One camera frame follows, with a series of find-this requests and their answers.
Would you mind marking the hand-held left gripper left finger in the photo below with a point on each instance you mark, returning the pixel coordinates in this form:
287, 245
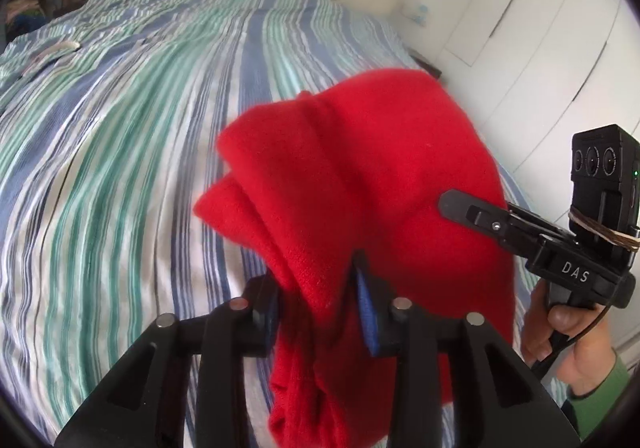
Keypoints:
271, 323

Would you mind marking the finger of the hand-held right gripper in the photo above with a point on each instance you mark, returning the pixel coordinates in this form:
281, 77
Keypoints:
470, 210

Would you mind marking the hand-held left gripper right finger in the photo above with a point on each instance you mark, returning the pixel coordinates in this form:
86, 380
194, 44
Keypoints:
365, 310

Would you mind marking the red knit sweater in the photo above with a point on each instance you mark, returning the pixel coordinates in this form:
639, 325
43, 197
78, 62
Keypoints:
380, 168

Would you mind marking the person's right forearm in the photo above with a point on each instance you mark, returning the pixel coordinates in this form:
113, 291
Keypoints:
602, 398

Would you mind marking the pile of colourful clothes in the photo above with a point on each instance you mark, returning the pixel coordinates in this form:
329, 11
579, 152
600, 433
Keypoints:
35, 3

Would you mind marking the person's right hand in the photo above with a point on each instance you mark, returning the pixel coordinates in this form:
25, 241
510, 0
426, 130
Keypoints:
575, 328

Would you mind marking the striped bed sheet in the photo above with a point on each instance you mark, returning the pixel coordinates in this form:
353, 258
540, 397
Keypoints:
125, 168

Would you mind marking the white cloth strip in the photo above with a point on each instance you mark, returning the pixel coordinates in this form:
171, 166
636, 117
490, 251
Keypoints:
56, 51

